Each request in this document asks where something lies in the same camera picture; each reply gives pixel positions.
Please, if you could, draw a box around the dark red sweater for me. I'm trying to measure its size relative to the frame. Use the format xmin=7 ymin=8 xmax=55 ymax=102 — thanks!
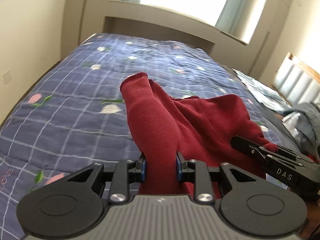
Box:
xmin=120 ymin=72 xmax=278 ymax=194

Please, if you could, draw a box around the grey padded jacket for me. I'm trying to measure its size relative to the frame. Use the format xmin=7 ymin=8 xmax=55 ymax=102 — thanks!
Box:
xmin=282 ymin=102 xmax=319 ymax=162

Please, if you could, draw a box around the light blue folded cloth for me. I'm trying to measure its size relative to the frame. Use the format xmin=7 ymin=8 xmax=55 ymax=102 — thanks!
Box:
xmin=233 ymin=69 xmax=291 ymax=112

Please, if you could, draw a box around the blue plaid floral quilt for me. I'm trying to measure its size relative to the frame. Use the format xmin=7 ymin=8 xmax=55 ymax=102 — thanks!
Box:
xmin=1 ymin=34 xmax=282 ymax=239

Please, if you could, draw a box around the right teal curtain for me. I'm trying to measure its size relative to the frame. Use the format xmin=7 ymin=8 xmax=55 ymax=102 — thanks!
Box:
xmin=215 ymin=0 xmax=247 ymax=36

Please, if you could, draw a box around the beige right wardrobe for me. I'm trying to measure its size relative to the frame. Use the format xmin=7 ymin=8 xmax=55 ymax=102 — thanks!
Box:
xmin=245 ymin=0 xmax=292 ymax=79

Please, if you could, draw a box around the beige wardrobe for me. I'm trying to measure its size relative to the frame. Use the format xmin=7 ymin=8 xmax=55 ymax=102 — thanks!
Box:
xmin=60 ymin=0 xmax=118 ymax=61
xmin=245 ymin=0 xmax=292 ymax=79

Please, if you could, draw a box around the beige left wardrobe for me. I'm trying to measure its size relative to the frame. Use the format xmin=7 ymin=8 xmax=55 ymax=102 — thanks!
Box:
xmin=60 ymin=0 xmax=118 ymax=61

